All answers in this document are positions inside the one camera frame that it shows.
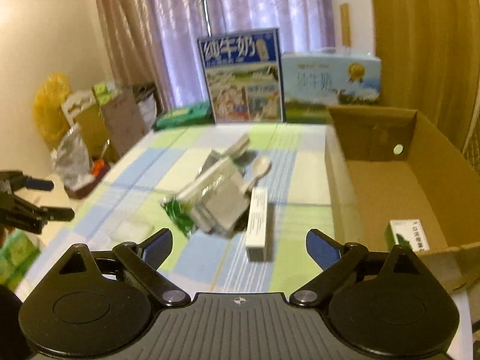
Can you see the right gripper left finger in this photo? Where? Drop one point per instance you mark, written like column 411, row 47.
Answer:
column 140, row 263

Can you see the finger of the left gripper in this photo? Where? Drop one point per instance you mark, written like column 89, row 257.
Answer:
column 23, row 215
column 11, row 181

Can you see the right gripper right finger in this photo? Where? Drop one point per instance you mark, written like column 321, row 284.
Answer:
column 337, row 263

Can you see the long white medicine box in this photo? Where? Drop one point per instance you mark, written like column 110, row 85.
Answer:
column 256, row 238

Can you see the silver green foil pouch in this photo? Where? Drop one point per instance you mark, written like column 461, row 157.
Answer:
column 212, row 202

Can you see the white plug adapter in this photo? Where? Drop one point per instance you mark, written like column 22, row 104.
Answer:
column 238, row 148

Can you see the green tissue pack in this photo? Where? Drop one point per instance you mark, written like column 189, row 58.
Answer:
column 18, row 253

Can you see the silver foil bag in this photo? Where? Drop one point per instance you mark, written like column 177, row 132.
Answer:
column 71, row 160

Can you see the plaid tablecloth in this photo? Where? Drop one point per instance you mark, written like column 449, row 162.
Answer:
column 126, row 206

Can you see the yellow plastic bag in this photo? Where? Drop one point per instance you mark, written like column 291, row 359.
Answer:
column 47, row 111

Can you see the small white green box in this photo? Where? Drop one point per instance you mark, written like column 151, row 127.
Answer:
column 408, row 233

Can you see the brown cardboard box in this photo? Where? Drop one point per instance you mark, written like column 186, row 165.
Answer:
column 390, row 163

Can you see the brown cardboard boxes stack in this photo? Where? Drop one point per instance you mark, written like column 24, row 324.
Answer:
column 111, row 123

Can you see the green wipes pack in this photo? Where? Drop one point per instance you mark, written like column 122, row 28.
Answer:
column 197, row 114

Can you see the light blue milk carton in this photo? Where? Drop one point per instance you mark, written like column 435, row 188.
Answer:
column 314, row 81

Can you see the dark blue milk carton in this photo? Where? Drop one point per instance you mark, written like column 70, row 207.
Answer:
column 242, row 71

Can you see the wooden stick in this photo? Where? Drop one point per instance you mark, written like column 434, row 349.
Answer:
column 345, row 24

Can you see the mustard yellow curtain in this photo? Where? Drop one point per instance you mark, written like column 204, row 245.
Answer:
column 430, row 60

